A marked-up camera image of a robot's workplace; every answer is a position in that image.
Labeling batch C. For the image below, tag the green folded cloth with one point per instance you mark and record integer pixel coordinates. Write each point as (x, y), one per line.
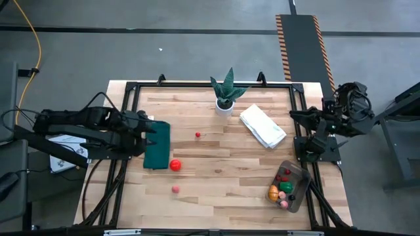
(160, 150)

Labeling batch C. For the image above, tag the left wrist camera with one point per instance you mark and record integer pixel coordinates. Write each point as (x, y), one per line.
(141, 114)

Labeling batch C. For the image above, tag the orange toy bell pepper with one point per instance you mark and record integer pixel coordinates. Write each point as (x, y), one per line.
(273, 193)

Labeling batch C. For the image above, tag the silver aluminium bracket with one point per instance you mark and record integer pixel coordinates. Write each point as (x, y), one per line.
(121, 232)
(305, 233)

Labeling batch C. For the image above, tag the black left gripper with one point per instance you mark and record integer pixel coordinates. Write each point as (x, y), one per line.
(136, 131)

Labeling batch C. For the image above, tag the black striped-edge floor mat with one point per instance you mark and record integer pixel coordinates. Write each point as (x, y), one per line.
(302, 49)

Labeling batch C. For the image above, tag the dark purple toy plum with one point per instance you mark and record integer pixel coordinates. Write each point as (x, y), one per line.
(291, 197)

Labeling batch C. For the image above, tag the white towel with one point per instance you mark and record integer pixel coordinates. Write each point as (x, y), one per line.
(262, 126)

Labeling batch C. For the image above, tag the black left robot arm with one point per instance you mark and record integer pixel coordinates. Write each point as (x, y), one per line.
(82, 124)

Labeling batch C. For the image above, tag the clear gray tupperware container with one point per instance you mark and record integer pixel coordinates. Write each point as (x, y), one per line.
(300, 196)

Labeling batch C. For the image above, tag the white plant pot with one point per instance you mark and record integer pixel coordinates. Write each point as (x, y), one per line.
(224, 112)

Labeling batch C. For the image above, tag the bright red toy cherry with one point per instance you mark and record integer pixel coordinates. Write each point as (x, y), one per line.
(198, 134)

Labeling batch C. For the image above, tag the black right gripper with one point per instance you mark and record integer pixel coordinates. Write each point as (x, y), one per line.
(325, 113)

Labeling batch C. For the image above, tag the green toy bell pepper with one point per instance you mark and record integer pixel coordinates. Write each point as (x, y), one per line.
(286, 187)

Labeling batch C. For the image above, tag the white printed paper sheet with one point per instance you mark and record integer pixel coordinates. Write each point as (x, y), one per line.
(64, 160)

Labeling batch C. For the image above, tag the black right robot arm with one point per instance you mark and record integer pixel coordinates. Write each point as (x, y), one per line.
(348, 111)

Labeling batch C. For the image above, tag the large red toy tomato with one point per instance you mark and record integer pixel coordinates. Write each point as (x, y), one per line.
(175, 165)

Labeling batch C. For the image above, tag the pink toy peach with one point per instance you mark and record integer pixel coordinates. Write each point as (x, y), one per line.
(175, 189)

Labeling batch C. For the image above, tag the dark metal stand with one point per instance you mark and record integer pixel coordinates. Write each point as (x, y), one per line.
(390, 118)

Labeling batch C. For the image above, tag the green snake plant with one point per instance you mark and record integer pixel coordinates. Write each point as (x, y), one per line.
(226, 88)

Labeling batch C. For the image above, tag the black aluminium table frame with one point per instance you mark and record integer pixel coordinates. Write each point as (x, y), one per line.
(183, 86)

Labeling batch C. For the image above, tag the dark gray cart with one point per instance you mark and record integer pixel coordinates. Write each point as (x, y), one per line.
(11, 183)

